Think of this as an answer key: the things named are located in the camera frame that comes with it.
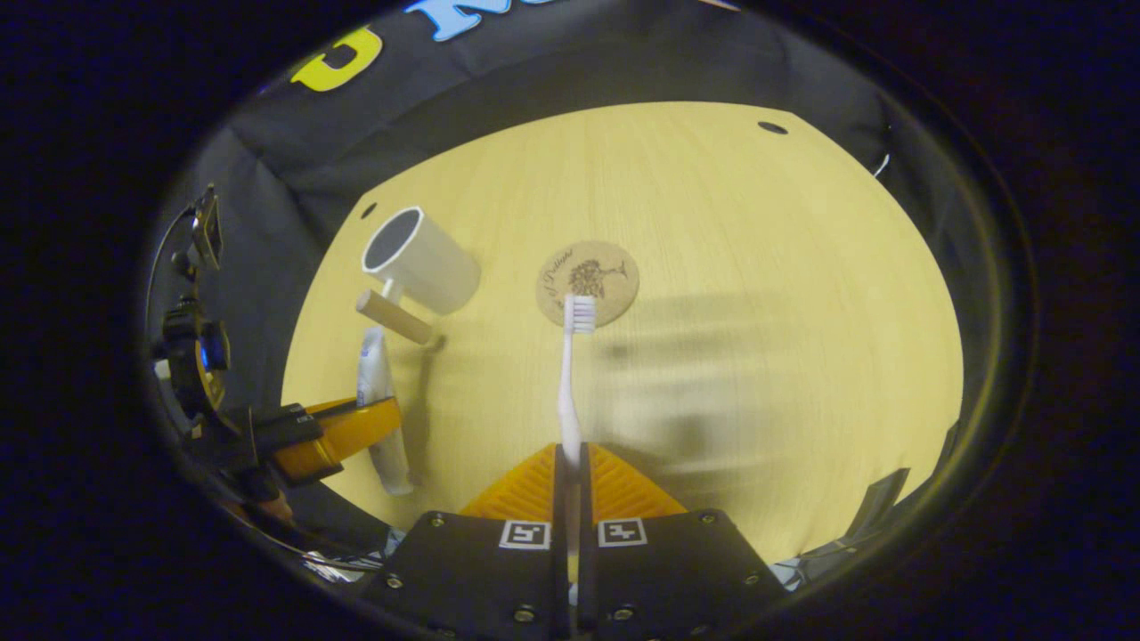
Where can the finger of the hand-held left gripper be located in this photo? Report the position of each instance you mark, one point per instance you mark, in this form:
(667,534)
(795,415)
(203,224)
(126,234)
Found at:
(347,405)
(347,436)

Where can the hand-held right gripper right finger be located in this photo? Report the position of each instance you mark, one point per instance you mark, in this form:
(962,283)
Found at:
(677,574)

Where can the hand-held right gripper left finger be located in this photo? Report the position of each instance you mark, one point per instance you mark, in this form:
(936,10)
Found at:
(472,579)

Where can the white toothpaste tube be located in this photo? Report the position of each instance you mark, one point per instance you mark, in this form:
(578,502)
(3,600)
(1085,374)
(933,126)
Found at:
(374,365)

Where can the white toothbrush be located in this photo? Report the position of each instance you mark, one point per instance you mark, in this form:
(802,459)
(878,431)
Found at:
(568,401)

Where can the round cork coaster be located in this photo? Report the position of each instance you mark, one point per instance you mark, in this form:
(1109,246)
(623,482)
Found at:
(606,267)

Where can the wooden desktop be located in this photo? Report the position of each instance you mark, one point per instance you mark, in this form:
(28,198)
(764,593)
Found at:
(757,267)

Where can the black backdrop cloth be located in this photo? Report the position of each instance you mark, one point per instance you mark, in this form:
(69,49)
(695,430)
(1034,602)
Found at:
(552,62)

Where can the black angular frame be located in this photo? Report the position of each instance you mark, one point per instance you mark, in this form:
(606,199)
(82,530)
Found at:
(877,503)

